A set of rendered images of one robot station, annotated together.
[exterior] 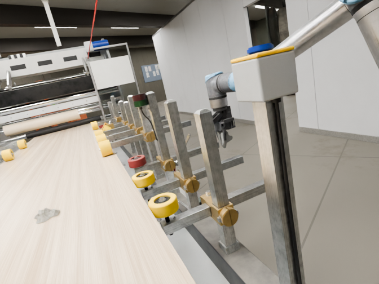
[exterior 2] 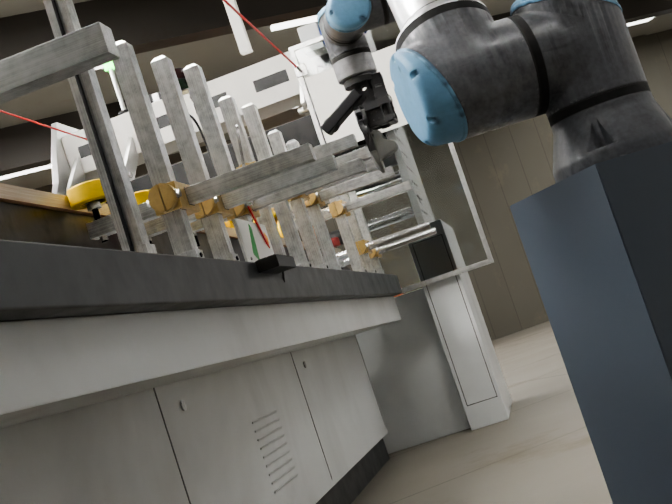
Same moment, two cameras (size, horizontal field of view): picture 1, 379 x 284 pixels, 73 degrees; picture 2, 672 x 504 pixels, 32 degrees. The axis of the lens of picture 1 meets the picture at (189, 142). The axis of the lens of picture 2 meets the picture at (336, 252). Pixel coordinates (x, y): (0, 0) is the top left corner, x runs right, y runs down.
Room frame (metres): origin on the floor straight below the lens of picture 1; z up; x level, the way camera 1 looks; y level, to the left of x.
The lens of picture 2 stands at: (-1.00, -1.24, 0.47)
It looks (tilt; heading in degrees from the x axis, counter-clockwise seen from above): 5 degrees up; 29
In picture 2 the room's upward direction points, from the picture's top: 18 degrees counter-clockwise
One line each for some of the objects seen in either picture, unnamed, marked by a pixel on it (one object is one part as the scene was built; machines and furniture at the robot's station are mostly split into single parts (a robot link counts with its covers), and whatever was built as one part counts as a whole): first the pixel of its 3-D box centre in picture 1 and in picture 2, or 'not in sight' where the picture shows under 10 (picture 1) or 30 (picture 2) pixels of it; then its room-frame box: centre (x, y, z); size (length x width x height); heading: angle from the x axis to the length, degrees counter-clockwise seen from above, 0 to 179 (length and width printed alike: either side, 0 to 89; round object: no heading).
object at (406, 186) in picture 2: (119, 118); (343, 208); (2.58, 0.63, 0.95); 0.50 x 0.04 x 0.04; 110
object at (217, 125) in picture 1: (223, 118); (370, 104); (1.28, -0.19, 0.97); 0.09 x 0.08 x 0.12; 110
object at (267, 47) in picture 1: (260, 51); not in sight; (0.41, -0.14, 1.22); 0.04 x 0.04 x 0.02
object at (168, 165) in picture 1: (165, 163); (238, 207); (1.15, 0.13, 0.84); 0.13 x 0.06 x 0.05; 20
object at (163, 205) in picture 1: (166, 216); (96, 212); (0.64, 0.11, 0.85); 0.08 x 0.08 x 0.11
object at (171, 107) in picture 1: (184, 164); (196, 169); (0.89, 0.04, 0.91); 0.03 x 0.03 x 0.48; 20
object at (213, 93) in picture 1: (216, 85); (343, 33); (1.28, -0.19, 1.13); 0.10 x 0.09 x 0.12; 35
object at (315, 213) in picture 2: (128, 129); (315, 214); (2.07, 0.46, 0.89); 0.03 x 0.03 x 0.48; 20
